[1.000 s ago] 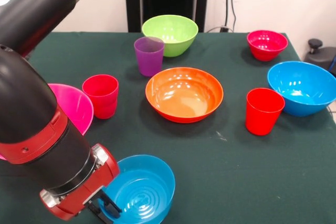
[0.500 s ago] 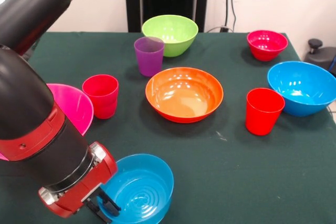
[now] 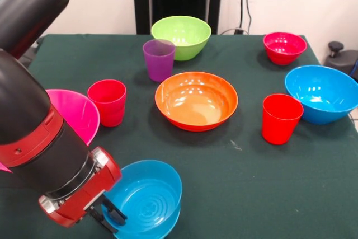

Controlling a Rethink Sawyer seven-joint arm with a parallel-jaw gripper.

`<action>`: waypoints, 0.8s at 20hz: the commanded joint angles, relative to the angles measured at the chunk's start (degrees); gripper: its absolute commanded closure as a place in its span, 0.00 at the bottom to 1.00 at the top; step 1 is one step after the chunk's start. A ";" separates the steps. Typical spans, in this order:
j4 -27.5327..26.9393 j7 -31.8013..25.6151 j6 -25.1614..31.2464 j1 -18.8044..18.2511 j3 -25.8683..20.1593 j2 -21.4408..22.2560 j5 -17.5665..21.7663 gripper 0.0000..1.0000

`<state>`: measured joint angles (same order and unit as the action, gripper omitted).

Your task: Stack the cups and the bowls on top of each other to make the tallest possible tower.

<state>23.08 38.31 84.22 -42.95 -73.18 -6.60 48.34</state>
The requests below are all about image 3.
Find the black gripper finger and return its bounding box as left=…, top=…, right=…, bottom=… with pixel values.
left=102, top=198, right=128, bottom=226
left=89, top=206, right=119, bottom=235

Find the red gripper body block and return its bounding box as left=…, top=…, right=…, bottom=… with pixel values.
left=39, top=146, right=123, bottom=228

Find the medium blue bowl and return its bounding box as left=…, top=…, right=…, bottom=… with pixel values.
left=101, top=160, right=183, bottom=235

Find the small blue ridged bowl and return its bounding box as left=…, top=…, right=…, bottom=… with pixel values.
left=113, top=204, right=183, bottom=239

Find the orange bowl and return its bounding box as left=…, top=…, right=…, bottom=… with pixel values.
left=154, top=71, right=239, bottom=132

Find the purple cup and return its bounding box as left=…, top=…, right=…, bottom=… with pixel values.
left=142, top=39, right=176, bottom=83

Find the large pink bowl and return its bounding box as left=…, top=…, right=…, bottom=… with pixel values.
left=0, top=88, right=101, bottom=174

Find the red cup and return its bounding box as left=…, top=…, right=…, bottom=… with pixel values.
left=87, top=79, right=127, bottom=128
left=261, top=93, right=304, bottom=146

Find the dark green tablecloth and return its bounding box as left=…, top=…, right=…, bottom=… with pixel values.
left=0, top=33, right=358, bottom=239

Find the green bowl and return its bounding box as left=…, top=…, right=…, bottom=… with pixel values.
left=150, top=15, right=213, bottom=62

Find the small red bowl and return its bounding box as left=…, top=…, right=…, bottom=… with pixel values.
left=262, top=32, right=308, bottom=66

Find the large blue bowl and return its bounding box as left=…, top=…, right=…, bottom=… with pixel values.
left=284, top=65, right=358, bottom=125

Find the black pedestal foot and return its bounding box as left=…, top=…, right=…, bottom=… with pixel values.
left=18, top=41, right=39, bottom=69
left=324, top=41, right=358, bottom=80

